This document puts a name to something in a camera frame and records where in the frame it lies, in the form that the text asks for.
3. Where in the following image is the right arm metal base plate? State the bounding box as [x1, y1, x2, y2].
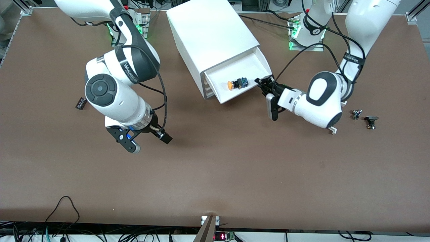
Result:
[111, 8, 150, 47]

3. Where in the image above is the orange push button switch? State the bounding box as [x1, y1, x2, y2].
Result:
[227, 77, 249, 90]

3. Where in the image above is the black cable on table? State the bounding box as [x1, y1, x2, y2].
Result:
[237, 13, 298, 29]

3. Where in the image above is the white curved plastic arc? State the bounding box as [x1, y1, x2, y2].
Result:
[328, 101, 347, 135]

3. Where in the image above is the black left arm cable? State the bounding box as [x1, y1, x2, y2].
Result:
[274, 0, 367, 92]

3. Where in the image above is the grey camera mounting post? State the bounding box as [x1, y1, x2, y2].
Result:
[193, 215, 220, 242]

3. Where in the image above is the small black brass component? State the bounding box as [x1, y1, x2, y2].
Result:
[364, 116, 379, 130]

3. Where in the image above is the tangle of black cables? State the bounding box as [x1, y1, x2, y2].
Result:
[0, 220, 202, 242]

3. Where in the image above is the black looped cable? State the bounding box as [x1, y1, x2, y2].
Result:
[45, 196, 80, 224]

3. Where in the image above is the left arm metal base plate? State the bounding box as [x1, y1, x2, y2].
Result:
[288, 15, 325, 52]

